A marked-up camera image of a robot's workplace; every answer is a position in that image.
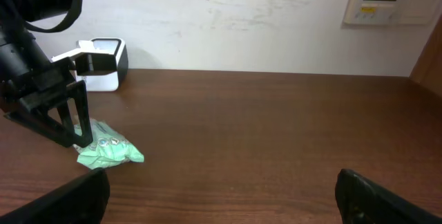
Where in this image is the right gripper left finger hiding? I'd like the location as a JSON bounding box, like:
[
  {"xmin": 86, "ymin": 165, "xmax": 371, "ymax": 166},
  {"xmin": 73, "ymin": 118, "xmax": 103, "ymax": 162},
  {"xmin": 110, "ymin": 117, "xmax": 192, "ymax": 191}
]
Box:
[{"xmin": 1, "ymin": 168, "xmax": 110, "ymax": 224}]

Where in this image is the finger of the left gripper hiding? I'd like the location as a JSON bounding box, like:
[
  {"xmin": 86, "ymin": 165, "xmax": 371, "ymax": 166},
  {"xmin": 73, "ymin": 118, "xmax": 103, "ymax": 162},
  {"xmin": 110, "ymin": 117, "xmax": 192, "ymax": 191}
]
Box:
[
  {"xmin": 4, "ymin": 110, "xmax": 75, "ymax": 147},
  {"xmin": 57, "ymin": 81, "xmax": 93, "ymax": 147}
]

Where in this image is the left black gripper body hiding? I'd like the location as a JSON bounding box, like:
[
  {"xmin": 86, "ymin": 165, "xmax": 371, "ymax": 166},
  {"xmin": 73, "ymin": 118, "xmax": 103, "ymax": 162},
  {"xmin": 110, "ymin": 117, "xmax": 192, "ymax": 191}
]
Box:
[{"xmin": 0, "ymin": 53, "xmax": 118, "ymax": 149}]

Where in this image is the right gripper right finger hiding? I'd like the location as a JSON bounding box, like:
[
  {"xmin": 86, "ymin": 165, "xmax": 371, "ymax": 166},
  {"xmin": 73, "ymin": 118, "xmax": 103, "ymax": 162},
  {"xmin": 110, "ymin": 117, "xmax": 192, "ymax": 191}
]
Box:
[{"xmin": 335, "ymin": 169, "xmax": 441, "ymax": 224}]

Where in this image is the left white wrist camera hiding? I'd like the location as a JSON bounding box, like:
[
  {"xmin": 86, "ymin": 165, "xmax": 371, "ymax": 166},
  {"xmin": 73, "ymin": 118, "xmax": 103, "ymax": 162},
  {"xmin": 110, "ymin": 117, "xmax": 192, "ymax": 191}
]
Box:
[{"xmin": 50, "ymin": 39, "xmax": 120, "ymax": 62}]

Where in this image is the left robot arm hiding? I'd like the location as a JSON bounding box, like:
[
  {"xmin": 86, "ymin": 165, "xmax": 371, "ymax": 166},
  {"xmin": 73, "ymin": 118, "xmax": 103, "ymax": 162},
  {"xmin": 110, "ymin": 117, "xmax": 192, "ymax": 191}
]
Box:
[{"xmin": 1, "ymin": 0, "xmax": 117, "ymax": 147}]

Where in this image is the mint green wipes pack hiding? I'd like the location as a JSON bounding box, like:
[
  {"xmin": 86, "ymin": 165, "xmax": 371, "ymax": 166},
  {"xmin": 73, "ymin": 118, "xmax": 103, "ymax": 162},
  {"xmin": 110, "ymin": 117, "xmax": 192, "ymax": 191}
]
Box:
[{"xmin": 73, "ymin": 119, "xmax": 144, "ymax": 169}]

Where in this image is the wall control panel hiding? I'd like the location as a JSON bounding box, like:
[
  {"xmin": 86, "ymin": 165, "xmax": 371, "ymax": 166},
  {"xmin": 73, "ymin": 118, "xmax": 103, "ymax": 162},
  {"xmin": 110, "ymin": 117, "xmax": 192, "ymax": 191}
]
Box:
[{"xmin": 343, "ymin": 0, "xmax": 441, "ymax": 26}]

